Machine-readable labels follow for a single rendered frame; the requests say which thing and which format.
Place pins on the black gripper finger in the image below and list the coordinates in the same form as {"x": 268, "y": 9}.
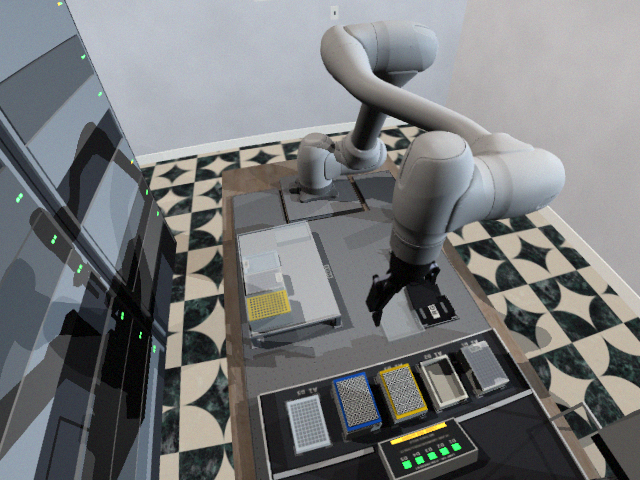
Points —
{"x": 380, "y": 294}
{"x": 432, "y": 275}

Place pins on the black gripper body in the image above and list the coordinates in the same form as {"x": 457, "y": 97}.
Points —
{"x": 405, "y": 270}

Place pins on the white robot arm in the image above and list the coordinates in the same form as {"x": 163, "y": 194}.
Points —
{"x": 438, "y": 189}

